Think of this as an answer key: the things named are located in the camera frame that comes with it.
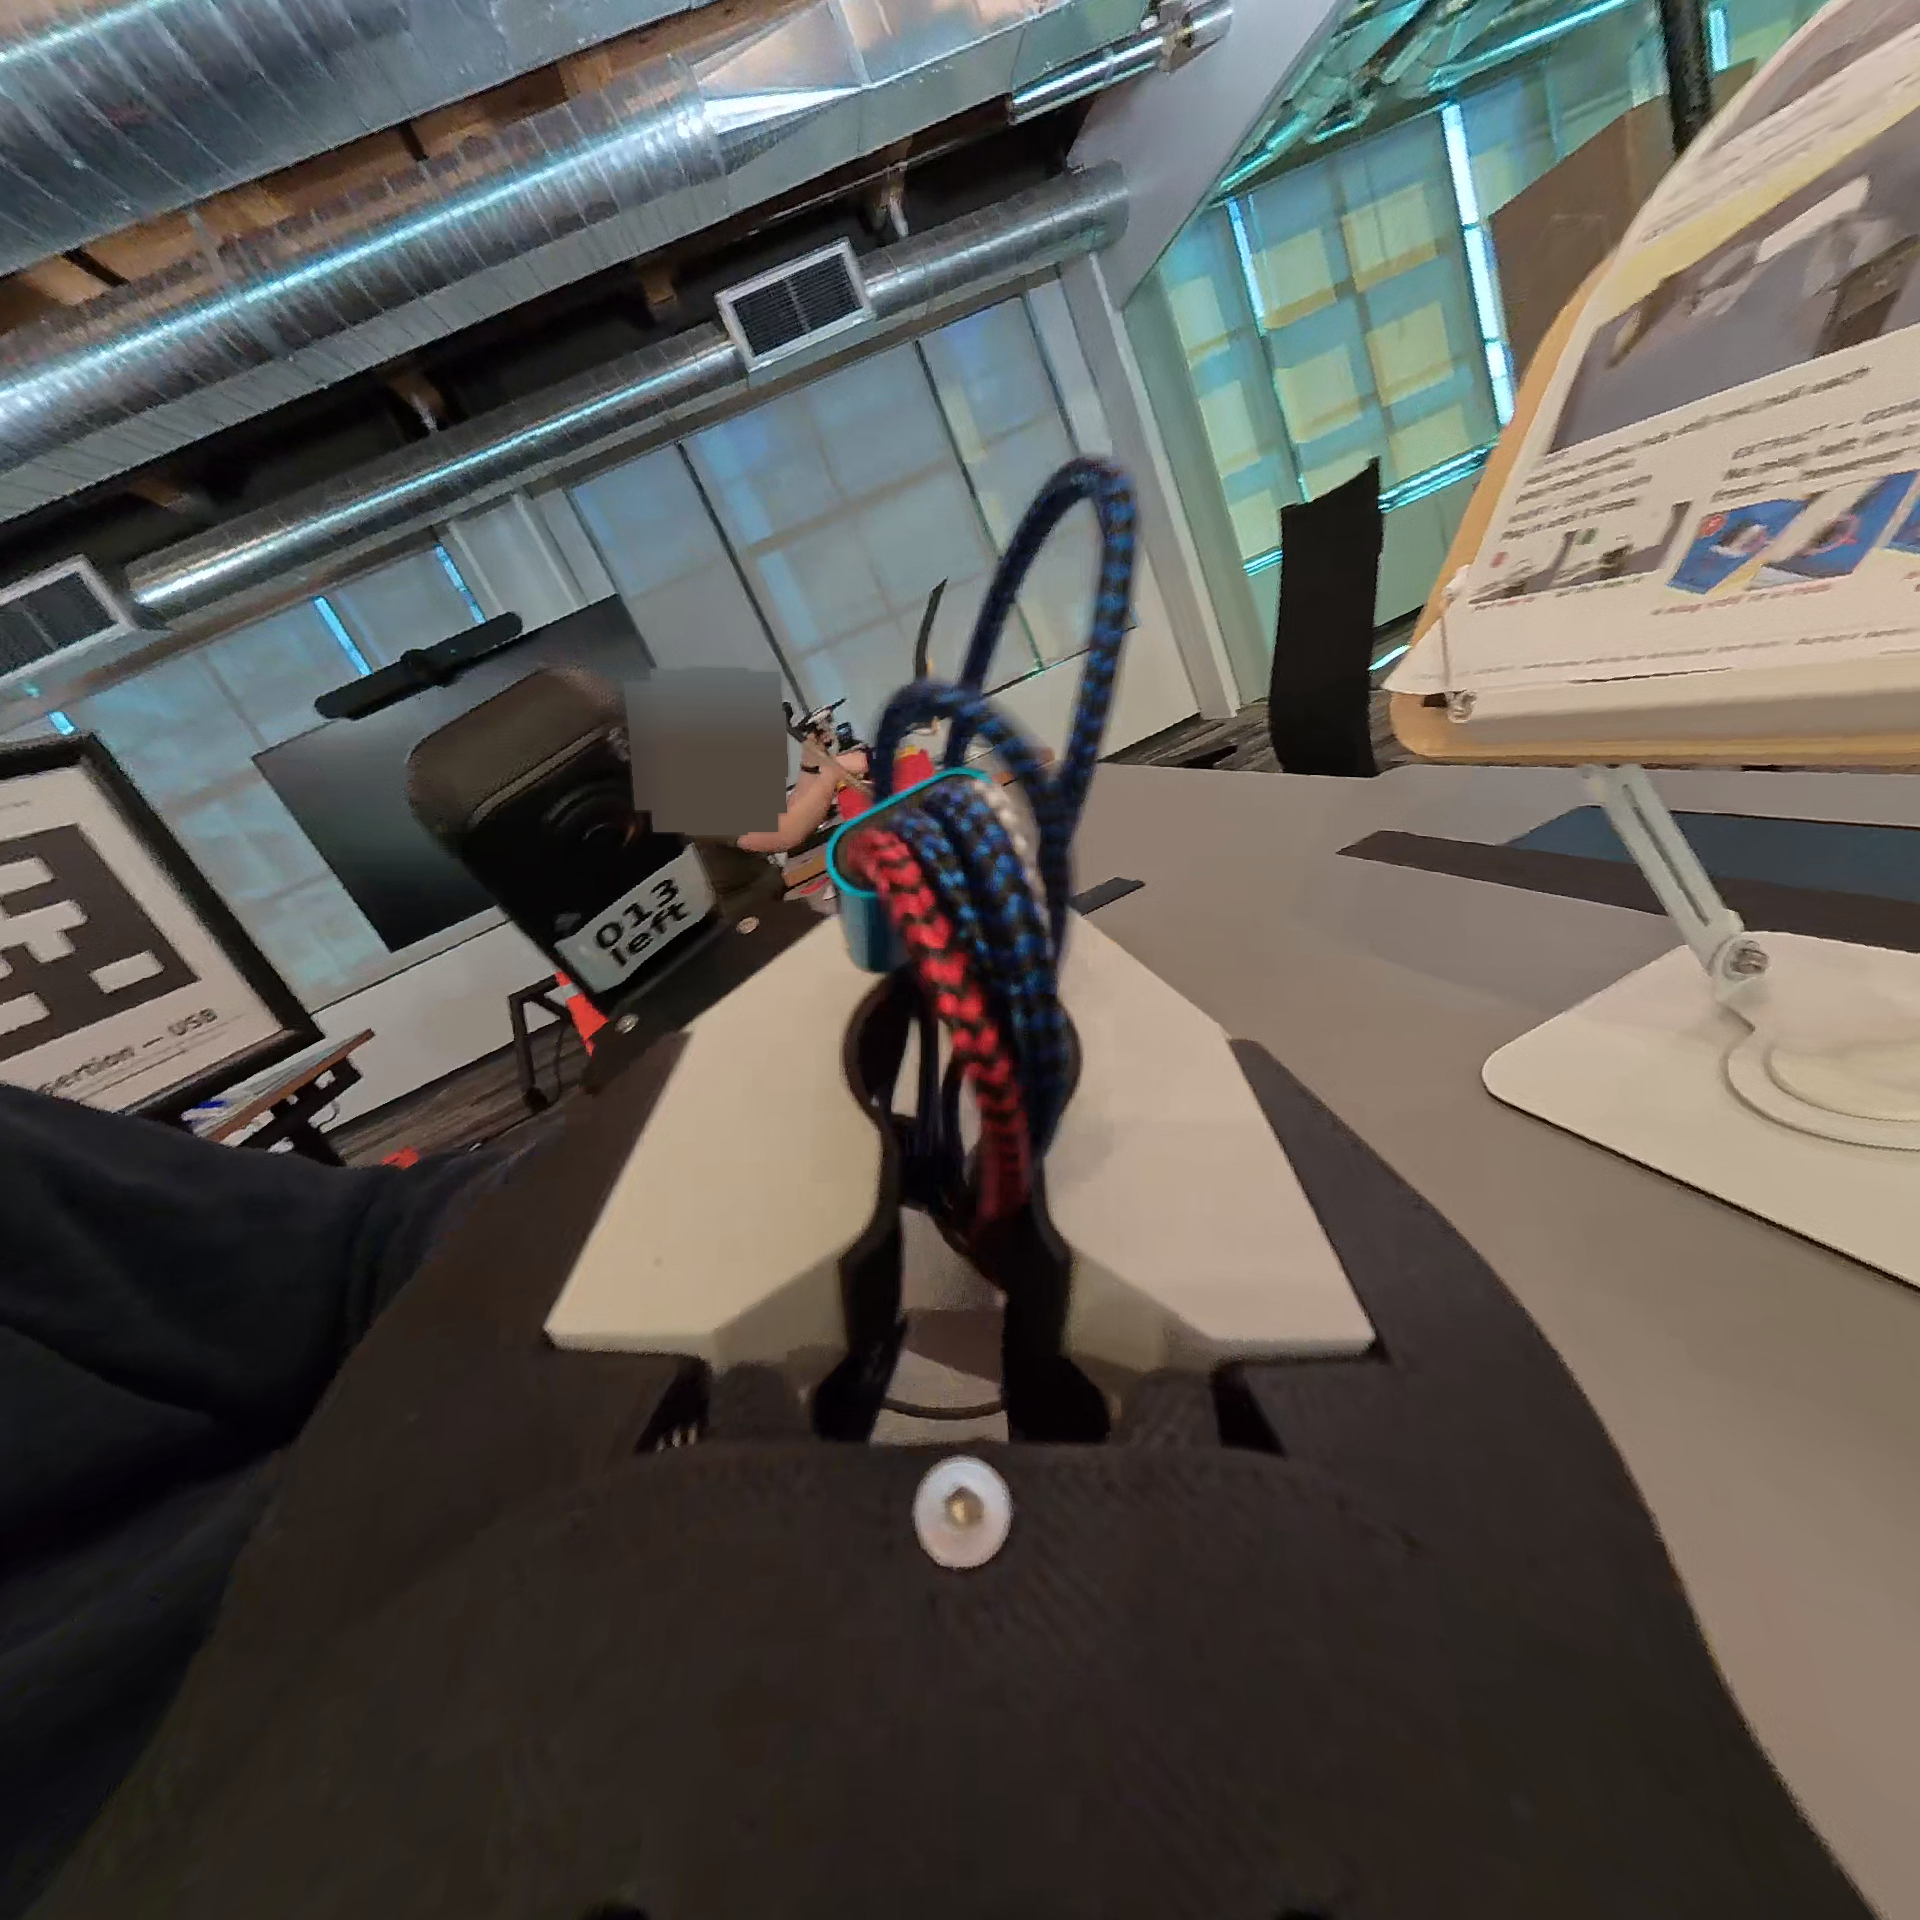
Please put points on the black wall screen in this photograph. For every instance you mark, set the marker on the black wall screen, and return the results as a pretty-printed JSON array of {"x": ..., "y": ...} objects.
[{"x": 345, "y": 825}]

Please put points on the black office chair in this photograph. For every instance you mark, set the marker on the black office chair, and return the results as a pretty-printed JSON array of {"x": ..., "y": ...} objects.
[{"x": 1332, "y": 630}]

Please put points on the small black table strip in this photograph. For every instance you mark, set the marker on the small black table strip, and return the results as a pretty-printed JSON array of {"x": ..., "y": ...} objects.
[{"x": 1112, "y": 892}]

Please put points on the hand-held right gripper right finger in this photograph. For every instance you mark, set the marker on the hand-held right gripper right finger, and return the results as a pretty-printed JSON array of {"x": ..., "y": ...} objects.
[{"x": 1201, "y": 1201}]

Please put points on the printed instruction sheet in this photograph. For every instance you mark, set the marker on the printed instruction sheet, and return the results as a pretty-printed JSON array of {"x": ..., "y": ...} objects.
[{"x": 1711, "y": 451}]

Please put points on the person's left forearm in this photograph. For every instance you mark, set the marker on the person's left forearm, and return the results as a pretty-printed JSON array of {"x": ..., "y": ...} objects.
[{"x": 240, "y": 1259}]

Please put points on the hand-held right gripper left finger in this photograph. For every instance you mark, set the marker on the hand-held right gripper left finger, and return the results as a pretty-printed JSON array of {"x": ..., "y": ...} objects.
[{"x": 720, "y": 1201}]

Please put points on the black video bar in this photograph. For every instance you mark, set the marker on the black video bar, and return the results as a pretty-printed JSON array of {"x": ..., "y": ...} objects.
[{"x": 422, "y": 668}]

